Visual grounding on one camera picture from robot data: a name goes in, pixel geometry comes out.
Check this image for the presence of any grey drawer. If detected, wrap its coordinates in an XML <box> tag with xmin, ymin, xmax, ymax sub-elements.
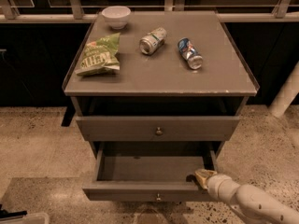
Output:
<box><xmin>82</xmin><ymin>142</ymin><xmax>217</xmax><ymax>202</ymax></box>
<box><xmin>76</xmin><ymin>116</ymin><xmax>240</xmax><ymax>142</ymax></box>

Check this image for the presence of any grey three-drawer cabinet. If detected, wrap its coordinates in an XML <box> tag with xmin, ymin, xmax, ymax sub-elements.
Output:
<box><xmin>61</xmin><ymin>10</ymin><xmax>260</xmax><ymax>161</ymax></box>

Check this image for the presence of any grey top drawer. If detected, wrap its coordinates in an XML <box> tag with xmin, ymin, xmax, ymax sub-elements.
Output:
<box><xmin>76</xmin><ymin>116</ymin><xmax>240</xmax><ymax>142</ymax></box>

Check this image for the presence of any blue pepsi can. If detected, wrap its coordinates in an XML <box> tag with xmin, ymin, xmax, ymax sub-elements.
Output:
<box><xmin>178</xmin><ymin>37</ymin><xmax>203</xmax><ymax>70</ymax></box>

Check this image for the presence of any white pole at right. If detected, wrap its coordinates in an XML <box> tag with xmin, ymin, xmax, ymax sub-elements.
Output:
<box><xmin>269</xmin><ymin>62</ymin><xmax>299</xmax><ymax>118</ymax></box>

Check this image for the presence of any silver green soda can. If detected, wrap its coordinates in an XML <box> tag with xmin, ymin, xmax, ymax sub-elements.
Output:
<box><xmin>139</xmin><ymin>27</ymin><xmax>167</xmax><ymax>55</ymax></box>

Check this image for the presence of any green chip bag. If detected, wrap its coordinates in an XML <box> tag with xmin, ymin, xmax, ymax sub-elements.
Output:
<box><xmin>75</xmin><ymin>33</ymin><xmax>121</xmax><ymax>77</ymax></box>

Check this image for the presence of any white plastic bin corner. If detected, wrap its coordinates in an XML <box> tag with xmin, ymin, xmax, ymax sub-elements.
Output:
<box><xmin>0</xmin><ymin>213</ymin><xmax>50</xmax><ymax>224</ymax></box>

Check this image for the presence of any white ceramic bowl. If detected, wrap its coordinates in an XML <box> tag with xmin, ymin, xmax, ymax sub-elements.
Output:
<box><xmin>102</xmin><ymin>6</ymin><xmax>131</xmax><ymax>30</ymax></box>

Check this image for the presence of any black object at bottom left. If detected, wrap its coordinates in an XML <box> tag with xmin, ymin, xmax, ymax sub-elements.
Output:
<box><xmin>0</xmin><ymin>204</ymin><xmax>27</xmax><ymax>219</ymax></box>

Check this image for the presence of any metal window railing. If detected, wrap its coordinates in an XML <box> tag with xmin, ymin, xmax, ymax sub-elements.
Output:
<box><xmin>0</xmin><ymin>0</ymin><xmax>299</xmax><ymax>23</ymax></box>

